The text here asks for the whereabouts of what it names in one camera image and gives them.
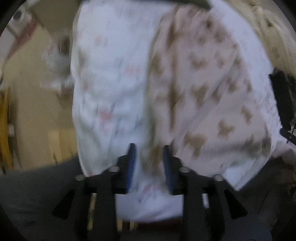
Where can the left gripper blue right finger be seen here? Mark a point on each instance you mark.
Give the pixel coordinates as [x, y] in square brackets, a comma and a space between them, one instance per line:
[168, 170]

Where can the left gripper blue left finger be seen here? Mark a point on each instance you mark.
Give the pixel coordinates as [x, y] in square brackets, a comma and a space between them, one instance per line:
[130, 163]

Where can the pink bear print pants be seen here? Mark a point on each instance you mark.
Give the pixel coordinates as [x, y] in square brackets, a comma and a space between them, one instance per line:
[202, 101]

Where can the black folded garment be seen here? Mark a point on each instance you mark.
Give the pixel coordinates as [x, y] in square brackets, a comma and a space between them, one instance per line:
[284, 92]

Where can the white floral bed sheet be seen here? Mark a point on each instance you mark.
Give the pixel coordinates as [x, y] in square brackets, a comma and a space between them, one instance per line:
[112, 42]

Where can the cream crumpled quilt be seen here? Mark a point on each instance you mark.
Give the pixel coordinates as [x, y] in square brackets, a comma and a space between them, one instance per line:
[274, 35]

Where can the white plastic bag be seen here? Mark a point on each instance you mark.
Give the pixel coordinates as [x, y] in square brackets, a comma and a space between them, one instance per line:
[57, 57]

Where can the red patterned floor rug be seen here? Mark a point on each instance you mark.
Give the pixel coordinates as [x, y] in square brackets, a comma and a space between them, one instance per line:
[10, 42]

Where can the dark green folded cloth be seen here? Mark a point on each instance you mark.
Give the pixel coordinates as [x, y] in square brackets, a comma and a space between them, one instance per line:
[199, 4]

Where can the white washing machine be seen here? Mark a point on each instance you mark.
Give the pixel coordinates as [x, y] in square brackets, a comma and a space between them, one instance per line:
[20, 20]

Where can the yellow wooden frame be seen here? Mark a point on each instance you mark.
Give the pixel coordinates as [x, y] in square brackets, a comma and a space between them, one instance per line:
[7, 132]

